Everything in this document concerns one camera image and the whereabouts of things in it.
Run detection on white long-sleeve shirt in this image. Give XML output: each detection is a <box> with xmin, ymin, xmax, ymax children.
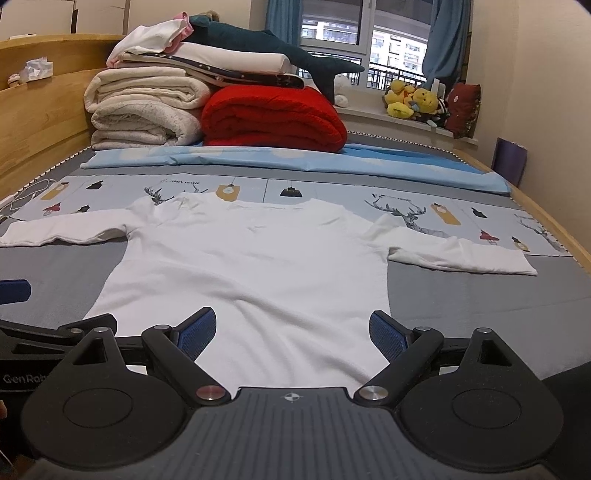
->
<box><xmin>1</xmin><ymin>194</ymin><xmax>533</xmax><ymax>391</ymax></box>

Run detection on wooden headboard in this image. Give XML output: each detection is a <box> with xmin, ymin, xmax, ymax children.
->
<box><xmin>0</xmin><ymin>34</ymin><xmax>121</xmax><ymax>198</ymax></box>

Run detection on light blue folded sheet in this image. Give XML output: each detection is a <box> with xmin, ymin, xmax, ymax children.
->
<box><xmin>81</xmin><ymin>144</ymin><xmax>511</xmax><ymax>196</ymax></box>

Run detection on cream folded quilt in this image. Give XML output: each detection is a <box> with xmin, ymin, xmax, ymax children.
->
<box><xmin>83</xmin><ymin>67</ymin><xmax>211</xmax><ymax>150</ymax></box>

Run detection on tissue pack on headboard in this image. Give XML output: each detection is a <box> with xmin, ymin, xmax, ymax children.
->
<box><xmin>19</xmin><ymin>57</ymin><xmax>53</xmax><ymax>83</ymax></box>

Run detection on red folded blanket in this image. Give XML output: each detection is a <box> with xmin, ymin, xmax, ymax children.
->
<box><xmin>200</xmin><ymin>86</ymin><xmax>348</xmax><ymax>153</ymax></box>

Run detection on yellow plush toys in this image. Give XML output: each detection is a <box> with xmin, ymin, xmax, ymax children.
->
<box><xmin>384</xmin><ymin>80</ymin><xmax>440</xmax><ymax>120</ymax></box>

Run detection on white folded bedding stack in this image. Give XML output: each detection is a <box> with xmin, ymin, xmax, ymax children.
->
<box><xmin>114</xmin><ymin>43</ymin><xmax>305</xmax><ymax>89</ymax></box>

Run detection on blue right curtain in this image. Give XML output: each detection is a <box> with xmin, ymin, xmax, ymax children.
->
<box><xmin>422</xmin><ymin>0</ymin><xmax>472</xmax><ymax>88</ymax></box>

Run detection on blue curtain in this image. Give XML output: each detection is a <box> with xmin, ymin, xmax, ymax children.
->
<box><xmin>422</xmin><ymin>0</ymin><xmax>472</xmax><ymax>88</ymax></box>
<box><xmin>266</xmin><ymin>0</ymin><xmax>304</xmax><ymax>46</ymax></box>

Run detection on pink white folded garment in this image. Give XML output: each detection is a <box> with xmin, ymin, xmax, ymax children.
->
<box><xmin>106</xmin><ymin>12</ymin><xmax>193</xmax><ymax>68</ymax></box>

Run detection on dark teal shark plush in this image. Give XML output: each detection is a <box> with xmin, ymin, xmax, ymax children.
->
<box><xmin>186</xmin><ymin>14</ymin><xmax>363</xmax><ymax>102</ymax></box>

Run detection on blue left curtain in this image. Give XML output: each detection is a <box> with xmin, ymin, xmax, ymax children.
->
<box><xmin>266</xmin><ymin>0</ymin><xmax>304</xmax><ymax>46</ymax></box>

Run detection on white charging cable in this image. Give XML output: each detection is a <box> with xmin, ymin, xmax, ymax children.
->
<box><xmin>0</xmin><ymin>177</ymin><xmax>54</xmax><ymax>222</ymax></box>

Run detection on purple box by wall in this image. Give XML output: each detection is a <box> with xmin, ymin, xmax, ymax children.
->
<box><xmin>491</xmin><ymin>137</ymin><xmax>528</xmax><ymax>186</ymax></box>

